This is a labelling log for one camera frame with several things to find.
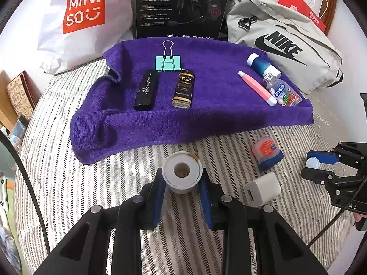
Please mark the white charger plug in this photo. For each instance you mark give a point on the white charger plug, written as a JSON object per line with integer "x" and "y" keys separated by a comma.
{"x": 265, "y": 189}

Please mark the white tape roll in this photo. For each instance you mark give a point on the white tape roll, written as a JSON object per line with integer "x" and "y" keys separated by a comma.
{"x": 169, "y": 173}

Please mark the black headset box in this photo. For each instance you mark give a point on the black headset box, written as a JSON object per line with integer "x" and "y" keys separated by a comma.
{"x": 172, "y": 5}

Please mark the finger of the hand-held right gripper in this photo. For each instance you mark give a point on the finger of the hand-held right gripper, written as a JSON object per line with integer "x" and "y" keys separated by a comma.
{"x": 316, "y": 175}
{"x": 325, "y": 159}

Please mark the patterned book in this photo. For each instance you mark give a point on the patterned book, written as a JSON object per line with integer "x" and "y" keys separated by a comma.
{"x": 20, "y": 97}

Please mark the grey sling bag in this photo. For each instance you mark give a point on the grey sling bag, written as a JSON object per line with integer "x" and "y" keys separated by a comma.
{"x": 312, "y": 73}

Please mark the black rectangular case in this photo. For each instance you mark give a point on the black rectangular case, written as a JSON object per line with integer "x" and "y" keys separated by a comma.
{"x": 146, "y": 91}

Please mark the orange and blue balm jar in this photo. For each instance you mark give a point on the orange and blue balm jar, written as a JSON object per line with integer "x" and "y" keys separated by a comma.
{"x": 266, "y": 151}

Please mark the green binder clip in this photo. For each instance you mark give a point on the green binder clip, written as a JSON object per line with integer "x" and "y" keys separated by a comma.
{"x": 159, "y": 63}

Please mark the small brown glass bottle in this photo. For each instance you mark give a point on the small brown glass bottle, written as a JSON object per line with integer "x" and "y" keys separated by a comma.
{"x": 183, "y": 91}

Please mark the pink and white tube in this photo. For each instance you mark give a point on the pink and white tube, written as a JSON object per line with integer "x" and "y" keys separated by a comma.
{"x": 255, "y": 86}

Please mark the brown wooden post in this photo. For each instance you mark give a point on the brown wooden post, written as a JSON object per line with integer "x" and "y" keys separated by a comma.
{"x": 332, "y": 5}

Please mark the white and blue bottle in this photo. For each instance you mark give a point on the white and blue bottle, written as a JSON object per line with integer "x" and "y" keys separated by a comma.
{"x": 261, "y": 64}

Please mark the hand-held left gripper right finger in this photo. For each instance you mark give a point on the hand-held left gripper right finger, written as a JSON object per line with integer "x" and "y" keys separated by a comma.
{"x": 206, "y": 203}

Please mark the purple towel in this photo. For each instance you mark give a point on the purple towel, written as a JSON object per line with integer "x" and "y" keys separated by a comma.
{"x": 215, "y": 106}

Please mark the light wooden furniture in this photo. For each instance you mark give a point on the light wooden furniture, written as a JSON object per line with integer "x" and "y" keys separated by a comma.
{"x": 4, "y": 97}

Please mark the red paper bag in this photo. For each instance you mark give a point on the red paper bag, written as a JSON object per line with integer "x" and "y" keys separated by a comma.
{"x": 292, "y": 1}

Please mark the white plastic shopping bag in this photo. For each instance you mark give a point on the white plastic shopping bag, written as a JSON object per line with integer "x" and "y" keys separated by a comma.
{"x": 86, "y": 45}

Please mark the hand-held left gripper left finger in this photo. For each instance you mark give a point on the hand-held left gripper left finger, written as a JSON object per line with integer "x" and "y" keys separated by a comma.
{"x": 156, "y": 203}

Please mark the small white cap bottle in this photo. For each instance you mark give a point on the small white cap bottle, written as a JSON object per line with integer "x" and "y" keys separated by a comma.
{"x": 311, "y": 163}

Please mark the clear bottle watermelon print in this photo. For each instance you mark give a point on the clear bottle watermelon print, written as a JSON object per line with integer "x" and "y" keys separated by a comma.
{"x": 286, "y": 96}

